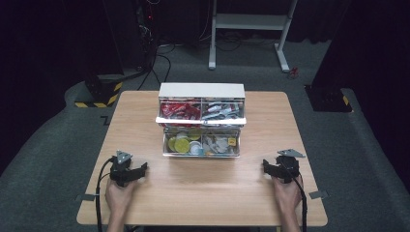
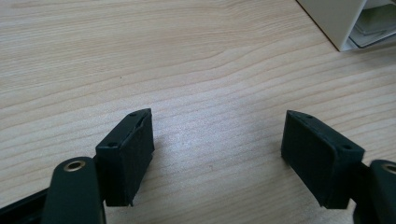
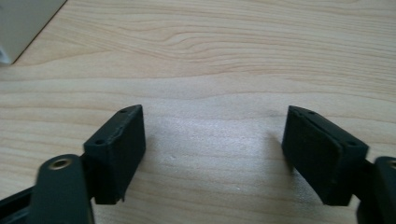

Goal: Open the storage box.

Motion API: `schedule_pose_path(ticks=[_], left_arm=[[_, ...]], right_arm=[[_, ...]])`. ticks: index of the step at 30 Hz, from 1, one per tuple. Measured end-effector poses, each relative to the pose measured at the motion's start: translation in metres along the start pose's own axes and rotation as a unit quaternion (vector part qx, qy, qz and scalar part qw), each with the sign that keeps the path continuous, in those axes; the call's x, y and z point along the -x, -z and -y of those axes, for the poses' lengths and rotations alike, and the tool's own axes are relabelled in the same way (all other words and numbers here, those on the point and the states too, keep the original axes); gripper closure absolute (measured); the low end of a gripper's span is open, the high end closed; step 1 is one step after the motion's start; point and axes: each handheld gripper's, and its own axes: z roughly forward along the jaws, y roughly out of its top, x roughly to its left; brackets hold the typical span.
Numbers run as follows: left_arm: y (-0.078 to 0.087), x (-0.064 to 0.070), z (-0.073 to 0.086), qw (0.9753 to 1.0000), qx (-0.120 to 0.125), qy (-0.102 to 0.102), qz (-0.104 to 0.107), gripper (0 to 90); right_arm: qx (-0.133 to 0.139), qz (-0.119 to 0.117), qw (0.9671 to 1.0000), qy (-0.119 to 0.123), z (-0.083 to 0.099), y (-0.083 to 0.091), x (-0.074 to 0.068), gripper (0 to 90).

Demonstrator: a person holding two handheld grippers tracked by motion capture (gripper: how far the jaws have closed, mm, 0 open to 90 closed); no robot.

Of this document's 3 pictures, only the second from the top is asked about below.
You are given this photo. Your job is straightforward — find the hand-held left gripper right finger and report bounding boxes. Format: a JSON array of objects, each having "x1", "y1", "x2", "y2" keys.
[{"x1": 280, "y1": 109, "x2": 366, "y2": 210}]

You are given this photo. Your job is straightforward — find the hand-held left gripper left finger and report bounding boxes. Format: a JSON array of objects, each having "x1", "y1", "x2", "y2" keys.
[{"x1": 94, "y1": 107, "x2": 156, "y2": 207}]

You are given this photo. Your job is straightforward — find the clear compartment organizer box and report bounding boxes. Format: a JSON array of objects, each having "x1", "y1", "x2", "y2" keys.
[{"x1": 295, "y1": 0, "x2": 396, "y2": 52}]

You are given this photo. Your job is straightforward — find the clear low drawer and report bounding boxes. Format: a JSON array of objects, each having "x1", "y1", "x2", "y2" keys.
[{"x1": 348, "y1": 0, "x2": 396, "y2": 49}]

